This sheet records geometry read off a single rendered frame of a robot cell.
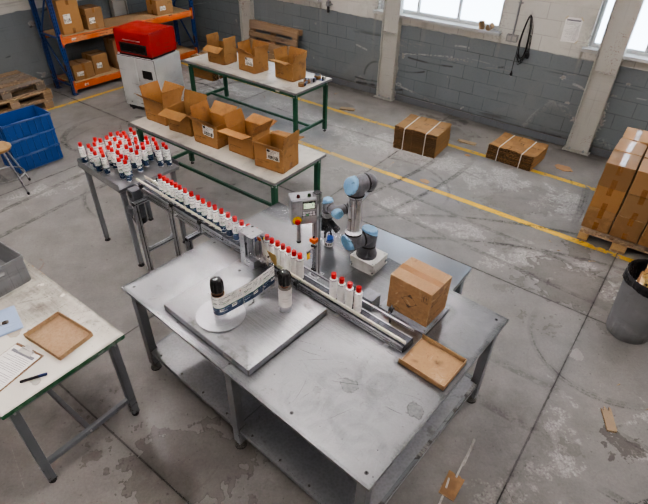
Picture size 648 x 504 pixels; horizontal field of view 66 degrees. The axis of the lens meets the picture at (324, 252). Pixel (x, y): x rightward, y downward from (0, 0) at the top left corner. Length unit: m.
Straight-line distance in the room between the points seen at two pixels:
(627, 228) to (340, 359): 3.77
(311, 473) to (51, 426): 1.88
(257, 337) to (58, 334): 1.24
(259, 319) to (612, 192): 3.92
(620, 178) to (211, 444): 4.44
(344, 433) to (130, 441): 1.69
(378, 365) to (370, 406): 0.29
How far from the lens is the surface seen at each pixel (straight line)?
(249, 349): 3.00
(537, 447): 3.95
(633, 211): 5.85
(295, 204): 3.14
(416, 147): 7.18
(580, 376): 4.51
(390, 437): 2.73
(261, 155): 4.95
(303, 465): 3.32
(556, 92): 8.01
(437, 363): 3.06
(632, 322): 4.81
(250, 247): 3.48
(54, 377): 3.28
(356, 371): 2.95
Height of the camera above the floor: 3.11
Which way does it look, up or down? 37 degrees down
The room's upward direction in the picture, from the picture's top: 2 degrees clockwise
